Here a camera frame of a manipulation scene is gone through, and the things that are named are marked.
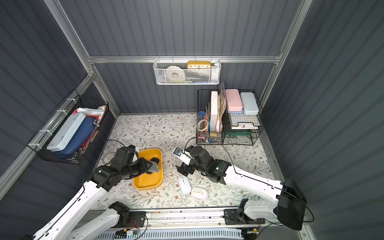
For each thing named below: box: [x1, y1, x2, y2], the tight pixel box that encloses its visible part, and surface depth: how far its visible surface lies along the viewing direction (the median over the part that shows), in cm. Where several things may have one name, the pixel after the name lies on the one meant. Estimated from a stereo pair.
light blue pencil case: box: [240, 92, 259, 115], surface depth 96 cm
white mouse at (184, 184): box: [178, 175, 192, 195], surface depth 85 cm
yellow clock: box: [187, 60, 212, 69], surface depth 90 cm
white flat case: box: [46, 112, 87, 152], surface depth 67 cm
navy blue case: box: [53, 117, 96, 159], surface depth 68 cm
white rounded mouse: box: [191, 187, 209, 201], surface depth 81 cm
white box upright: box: [209, 91, 218, 132], surface depth 93 cm
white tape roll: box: [165, 65, 185, 81], surface depth 86 cm
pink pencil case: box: [225, 88, 243, 112], surface depth 93 cm
